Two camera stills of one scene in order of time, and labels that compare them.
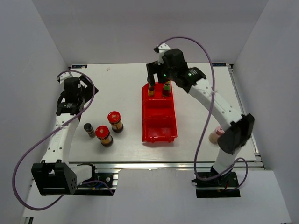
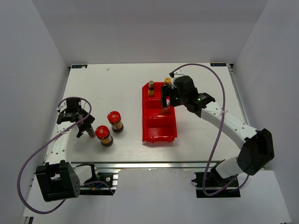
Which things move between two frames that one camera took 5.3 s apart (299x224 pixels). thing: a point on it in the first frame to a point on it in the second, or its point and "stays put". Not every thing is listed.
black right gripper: (154, 68) to (167, 91)
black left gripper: (88, 90) to (87, 123)
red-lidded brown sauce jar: (114, 118) stays put
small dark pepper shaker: (88, 128) stays put
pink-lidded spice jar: (214, 136) to (167, 110)
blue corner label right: (219, 64) stays put
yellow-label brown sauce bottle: (151, 92) stays put
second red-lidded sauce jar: (103, 133) stays put
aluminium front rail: (163, 165) stays put
